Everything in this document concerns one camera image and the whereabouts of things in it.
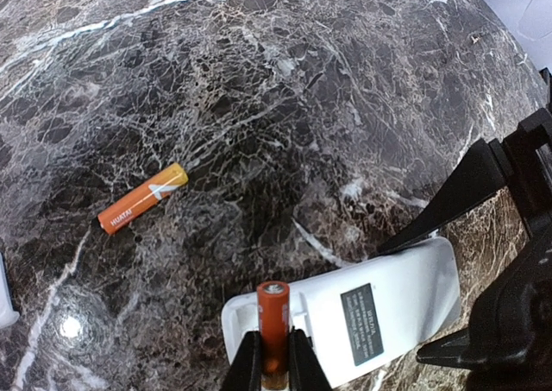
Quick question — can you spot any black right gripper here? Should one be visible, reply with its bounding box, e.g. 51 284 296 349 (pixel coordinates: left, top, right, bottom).
377 109 551 374

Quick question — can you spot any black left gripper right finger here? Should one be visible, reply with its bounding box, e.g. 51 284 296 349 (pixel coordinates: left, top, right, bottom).
288 328 332 391

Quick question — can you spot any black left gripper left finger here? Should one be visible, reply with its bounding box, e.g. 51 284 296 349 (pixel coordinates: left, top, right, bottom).
220 331 262 391

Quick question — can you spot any white red remote control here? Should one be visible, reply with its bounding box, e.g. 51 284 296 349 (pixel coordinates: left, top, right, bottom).
222 236 461 388

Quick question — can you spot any orange AAA battery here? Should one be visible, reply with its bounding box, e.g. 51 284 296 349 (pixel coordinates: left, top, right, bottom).
257 281 290 390
97 163 188 235

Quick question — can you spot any white battery cover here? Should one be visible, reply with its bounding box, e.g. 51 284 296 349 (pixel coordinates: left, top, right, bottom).
0 258 20 329

